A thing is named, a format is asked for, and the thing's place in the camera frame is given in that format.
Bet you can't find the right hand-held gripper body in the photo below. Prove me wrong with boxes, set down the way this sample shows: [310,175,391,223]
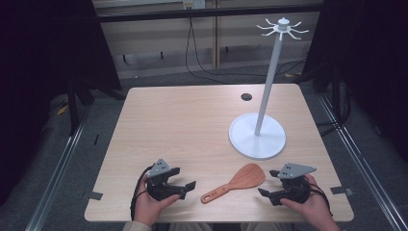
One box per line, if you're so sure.
[269,163,318,207]

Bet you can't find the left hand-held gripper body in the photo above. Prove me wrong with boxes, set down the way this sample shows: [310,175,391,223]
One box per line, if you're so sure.
[145,158,188,202]

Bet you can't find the wooden rice paddle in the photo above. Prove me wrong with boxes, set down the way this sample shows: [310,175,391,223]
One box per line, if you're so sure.
[200,163,267,205]

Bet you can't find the person's left hand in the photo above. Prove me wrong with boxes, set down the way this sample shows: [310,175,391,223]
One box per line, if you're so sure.
[132,174,182,223]

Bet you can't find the person's right hand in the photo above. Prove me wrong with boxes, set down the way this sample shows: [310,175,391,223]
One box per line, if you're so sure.
[279,173,337,226]

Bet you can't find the white hook stand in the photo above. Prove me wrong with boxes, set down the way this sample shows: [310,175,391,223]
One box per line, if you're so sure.
[228,16,311,161]

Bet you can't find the black metal stand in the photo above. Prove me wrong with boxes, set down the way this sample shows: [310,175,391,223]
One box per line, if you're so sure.
[66,78,95,137]

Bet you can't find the black curtain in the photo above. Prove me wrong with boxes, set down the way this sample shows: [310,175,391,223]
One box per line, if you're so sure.
[0,0,122,206]
[302,0,408,163]

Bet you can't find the black horizontal bar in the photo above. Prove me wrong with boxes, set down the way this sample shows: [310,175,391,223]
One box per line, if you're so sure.
[95,3,324,24]

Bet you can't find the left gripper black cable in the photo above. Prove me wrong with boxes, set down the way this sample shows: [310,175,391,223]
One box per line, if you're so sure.
[129,164,156,221]

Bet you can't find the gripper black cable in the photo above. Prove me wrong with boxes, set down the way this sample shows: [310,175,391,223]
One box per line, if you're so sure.
[304,179,333,217]
[129,164,156,221]

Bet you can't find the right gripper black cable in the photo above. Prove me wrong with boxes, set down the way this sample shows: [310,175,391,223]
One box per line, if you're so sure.
[304,179,333,217]

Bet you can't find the aluminium floor rail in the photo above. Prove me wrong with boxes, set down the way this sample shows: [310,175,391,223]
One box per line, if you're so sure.
[24,116,89,231]
[317,93,408,231]

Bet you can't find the black floor cable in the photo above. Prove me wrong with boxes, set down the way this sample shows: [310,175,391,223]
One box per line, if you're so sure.
[316,81,352,138]

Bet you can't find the black wall cable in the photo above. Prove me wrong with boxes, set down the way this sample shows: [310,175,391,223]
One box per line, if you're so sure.
[184,17,227,85]
[189,17,306,80]

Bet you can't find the wooden wall post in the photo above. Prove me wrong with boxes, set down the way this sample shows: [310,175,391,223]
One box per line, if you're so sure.
[211,0,223,69]

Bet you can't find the wall power socket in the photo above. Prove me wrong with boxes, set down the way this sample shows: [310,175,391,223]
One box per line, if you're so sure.
[182,0,206,11]

